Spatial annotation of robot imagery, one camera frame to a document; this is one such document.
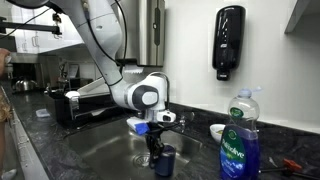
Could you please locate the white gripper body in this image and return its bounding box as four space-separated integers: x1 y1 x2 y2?
144 110 176 123

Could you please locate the blue cup with handle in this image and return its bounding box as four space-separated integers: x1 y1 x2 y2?
155 144 176 177

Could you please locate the person's bare forearm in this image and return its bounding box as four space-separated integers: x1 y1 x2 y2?
0 48 17 180

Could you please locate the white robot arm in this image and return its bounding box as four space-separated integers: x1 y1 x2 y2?
8 0 176 169

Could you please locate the chrome sink faucet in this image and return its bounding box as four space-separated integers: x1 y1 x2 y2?
174 112 195 133

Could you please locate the round metal sink drain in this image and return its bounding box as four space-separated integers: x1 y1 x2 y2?
133 153 150 168

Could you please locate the stainless steel sink basin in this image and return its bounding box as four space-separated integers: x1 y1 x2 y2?
64 120 202 180

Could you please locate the white bowl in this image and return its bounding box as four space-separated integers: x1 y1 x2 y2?
210 124 225 143

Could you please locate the green yellow sponge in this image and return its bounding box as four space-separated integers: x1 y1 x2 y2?
214 129 224 135

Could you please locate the black dish rack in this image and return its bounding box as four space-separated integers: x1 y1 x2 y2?
45 92 120 128

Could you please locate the blue dish soap bottle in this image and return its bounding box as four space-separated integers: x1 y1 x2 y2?
219 88 260 180

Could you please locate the steel paper towel dispenser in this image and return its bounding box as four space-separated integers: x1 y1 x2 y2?
111 0 165 67

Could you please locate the metal kettle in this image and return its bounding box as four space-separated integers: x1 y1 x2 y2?
12 77 38 92

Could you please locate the black wall soap dispenser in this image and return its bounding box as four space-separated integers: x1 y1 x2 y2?
212 5 246 81

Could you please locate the red handled tool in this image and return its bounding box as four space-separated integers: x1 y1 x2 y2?
259 159 320 180

